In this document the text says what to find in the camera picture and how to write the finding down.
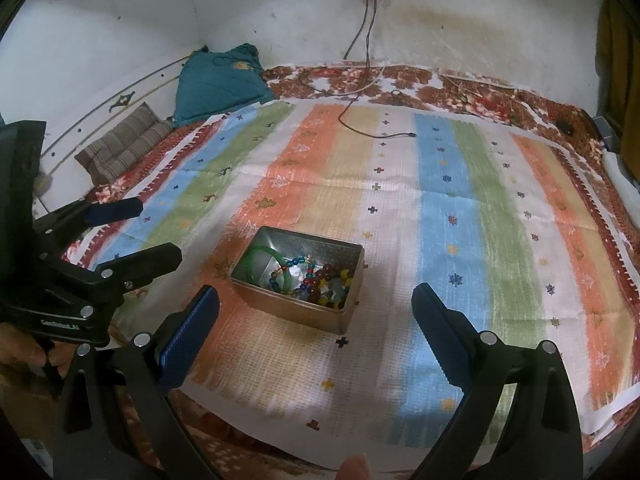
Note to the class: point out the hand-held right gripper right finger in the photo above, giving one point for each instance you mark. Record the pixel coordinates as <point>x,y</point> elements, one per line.
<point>440,335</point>

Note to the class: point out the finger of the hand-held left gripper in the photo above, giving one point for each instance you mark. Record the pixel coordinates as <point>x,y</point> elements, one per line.
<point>145,262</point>
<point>115,208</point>

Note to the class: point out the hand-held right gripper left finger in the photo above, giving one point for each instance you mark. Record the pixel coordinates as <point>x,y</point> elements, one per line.
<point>192,330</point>

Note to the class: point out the green jade bangle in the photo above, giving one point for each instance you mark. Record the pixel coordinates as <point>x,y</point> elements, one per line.
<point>260,250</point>

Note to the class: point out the metal tin box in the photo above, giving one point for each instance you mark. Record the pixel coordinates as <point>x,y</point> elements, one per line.
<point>300,312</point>

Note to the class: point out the person's left hand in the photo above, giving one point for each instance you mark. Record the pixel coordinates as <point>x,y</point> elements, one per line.
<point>20,350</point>

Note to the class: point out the brown striped cushion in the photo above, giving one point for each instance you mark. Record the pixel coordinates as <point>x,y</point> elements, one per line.
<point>125,142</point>

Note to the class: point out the striped pastel blanket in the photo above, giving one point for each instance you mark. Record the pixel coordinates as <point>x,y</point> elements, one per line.
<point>400,210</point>

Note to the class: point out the person's toe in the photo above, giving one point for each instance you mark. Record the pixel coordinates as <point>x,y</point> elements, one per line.
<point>354,467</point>

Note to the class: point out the teal embroidered cushion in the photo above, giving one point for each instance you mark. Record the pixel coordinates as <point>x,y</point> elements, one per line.
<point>220,85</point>

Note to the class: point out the small black object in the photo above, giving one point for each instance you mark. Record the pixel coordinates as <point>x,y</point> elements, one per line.
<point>565,126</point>

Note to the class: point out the white padded cloth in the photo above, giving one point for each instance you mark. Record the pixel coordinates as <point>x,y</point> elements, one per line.
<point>620,170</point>

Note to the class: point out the yellow curtain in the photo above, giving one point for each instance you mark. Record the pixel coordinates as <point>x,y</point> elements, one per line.
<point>620,60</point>

